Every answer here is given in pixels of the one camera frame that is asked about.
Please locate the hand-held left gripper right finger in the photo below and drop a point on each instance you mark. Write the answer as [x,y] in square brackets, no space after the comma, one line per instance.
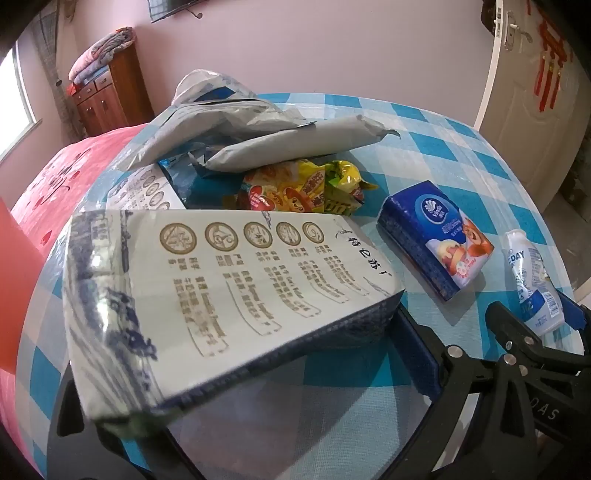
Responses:
[418,350]

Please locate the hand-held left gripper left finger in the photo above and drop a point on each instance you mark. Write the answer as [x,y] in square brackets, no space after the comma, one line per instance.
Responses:
[69,415]

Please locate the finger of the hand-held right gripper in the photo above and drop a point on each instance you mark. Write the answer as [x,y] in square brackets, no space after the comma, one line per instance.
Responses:
[577,314]
[521,332]

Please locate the white yogurt bottle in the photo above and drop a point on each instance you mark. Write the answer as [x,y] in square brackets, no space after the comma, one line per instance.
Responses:
[531,277]

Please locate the blue tissue pack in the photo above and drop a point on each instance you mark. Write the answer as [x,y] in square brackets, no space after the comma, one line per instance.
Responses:
[429,230]

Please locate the white blue-print milk bag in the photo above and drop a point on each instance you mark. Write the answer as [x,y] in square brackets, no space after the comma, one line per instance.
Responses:
[231,286]

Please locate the yellow orange snack wrapper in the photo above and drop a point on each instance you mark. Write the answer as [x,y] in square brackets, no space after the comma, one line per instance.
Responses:
[277,189]

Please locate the yellow green snack wrapper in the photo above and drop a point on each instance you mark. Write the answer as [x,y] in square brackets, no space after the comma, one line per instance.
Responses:
[344,184]

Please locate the blue white checked tablecloth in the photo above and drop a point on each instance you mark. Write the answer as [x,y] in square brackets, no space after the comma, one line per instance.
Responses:
[438,152]

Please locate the white door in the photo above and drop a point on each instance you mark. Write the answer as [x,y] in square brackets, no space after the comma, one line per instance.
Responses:
[521,106]

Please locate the white blue printed bag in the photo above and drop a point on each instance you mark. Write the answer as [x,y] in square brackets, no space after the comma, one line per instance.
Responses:
[138,189]

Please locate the pink printed bed blanket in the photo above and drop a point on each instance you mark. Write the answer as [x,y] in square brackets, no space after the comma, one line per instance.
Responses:
[69,170]

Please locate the red hanging door decoration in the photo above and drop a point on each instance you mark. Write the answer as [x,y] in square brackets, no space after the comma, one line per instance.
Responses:
[549,60]

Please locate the window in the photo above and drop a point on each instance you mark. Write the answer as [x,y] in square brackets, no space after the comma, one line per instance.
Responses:
[14,101]

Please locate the brown wooden cabinet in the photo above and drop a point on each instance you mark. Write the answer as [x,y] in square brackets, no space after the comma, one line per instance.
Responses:
[115,97]

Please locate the white package with blue print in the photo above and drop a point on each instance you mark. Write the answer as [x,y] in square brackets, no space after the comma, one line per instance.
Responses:
[207,85]

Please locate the patterned grey curtain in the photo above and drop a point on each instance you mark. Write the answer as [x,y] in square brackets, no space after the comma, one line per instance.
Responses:
[53,55]

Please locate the stack of folded blankets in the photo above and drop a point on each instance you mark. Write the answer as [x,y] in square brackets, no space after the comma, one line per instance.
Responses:
[99,50]

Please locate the black wall television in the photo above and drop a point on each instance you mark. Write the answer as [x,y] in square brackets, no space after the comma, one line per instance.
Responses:
[171,7]

